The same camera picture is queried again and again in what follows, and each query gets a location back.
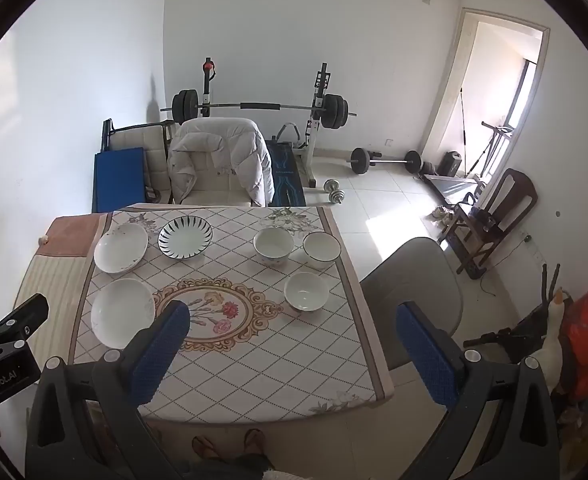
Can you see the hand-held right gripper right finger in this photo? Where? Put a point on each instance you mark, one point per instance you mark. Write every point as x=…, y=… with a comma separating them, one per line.
x=424, y=355

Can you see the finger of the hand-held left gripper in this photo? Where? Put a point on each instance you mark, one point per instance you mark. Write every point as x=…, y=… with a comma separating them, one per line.
x=26, y=312

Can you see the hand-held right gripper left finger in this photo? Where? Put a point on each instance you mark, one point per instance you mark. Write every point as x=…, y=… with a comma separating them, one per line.
x=164, y=345

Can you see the plain white plate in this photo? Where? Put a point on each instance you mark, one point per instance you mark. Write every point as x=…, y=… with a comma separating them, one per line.
x=119, y=310

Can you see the blue striped white plate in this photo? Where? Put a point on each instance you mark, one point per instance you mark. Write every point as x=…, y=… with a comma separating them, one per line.
x=185, y=237

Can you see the plain white bowl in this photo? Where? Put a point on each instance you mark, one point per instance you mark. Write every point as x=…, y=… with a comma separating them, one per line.
x=306, y=292

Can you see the white bowl with blue rim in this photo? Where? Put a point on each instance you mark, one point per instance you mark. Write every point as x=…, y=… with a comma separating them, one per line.
x=273, y=247

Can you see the white bowl with black rim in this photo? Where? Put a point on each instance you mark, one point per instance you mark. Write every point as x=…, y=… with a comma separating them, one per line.
x=321, y=250

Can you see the black weight plates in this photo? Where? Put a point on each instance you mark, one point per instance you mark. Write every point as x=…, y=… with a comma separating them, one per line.
x=429, y=168

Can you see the short barbell with black plates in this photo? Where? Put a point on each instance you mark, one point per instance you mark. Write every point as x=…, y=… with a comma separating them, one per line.
x=389, y=161

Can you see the long barbell with black plates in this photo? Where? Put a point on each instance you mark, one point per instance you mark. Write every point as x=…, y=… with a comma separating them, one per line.
x=259, y=106

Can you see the grey office chair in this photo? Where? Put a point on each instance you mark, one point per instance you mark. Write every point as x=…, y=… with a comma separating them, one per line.
x=414, y=270

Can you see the checked floral tablecloth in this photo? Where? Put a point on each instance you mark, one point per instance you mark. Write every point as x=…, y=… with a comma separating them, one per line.
x=274, y=350

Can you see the person's left foot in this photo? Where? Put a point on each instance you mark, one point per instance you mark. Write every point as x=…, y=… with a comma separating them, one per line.
x=205, y=447

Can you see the person's foot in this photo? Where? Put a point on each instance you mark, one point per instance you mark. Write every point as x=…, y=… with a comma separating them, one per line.
x=205, y=447
x=254, y=441

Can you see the person's right foot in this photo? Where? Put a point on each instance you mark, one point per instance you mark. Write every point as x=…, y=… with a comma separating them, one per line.
x=254, y=441

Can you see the white goose plush toy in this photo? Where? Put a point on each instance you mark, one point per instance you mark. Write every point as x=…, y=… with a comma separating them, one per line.
x=554, y=330

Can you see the beige slippers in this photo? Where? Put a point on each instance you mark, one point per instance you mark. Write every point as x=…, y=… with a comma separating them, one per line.
x=442, y=214

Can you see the person's legs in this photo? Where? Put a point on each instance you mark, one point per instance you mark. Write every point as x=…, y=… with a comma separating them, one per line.
x=246, y=467

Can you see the blue folded mat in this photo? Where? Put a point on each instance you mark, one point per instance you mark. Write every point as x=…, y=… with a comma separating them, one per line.
x=119, y=180

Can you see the grey treadmill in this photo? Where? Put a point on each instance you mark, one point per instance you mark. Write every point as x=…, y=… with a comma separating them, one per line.
x=449, y=187

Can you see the cream padded chair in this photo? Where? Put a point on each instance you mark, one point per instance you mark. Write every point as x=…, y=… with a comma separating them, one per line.
x=209, y=180

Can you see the chrome dumbbell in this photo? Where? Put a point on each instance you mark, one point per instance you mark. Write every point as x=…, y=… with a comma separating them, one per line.
x=334, y=192

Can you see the dark wooden chair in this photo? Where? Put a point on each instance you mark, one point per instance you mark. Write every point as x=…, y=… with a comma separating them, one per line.
x=519, y=195

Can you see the cream folding chair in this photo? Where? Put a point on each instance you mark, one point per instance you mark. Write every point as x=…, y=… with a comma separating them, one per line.
x=146, y=145

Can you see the white puffer jacket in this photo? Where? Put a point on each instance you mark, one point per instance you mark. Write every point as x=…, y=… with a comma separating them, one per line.
x=234, y=150

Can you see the dark bench pad blue print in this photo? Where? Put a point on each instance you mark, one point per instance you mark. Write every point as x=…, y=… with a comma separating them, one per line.
x=286, y=175

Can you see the metal exercise machine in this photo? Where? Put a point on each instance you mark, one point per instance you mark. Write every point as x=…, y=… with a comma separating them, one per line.
x=496, y=132

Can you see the white bench press rack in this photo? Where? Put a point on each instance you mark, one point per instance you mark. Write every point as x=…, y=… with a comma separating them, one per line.
x=314, y=120

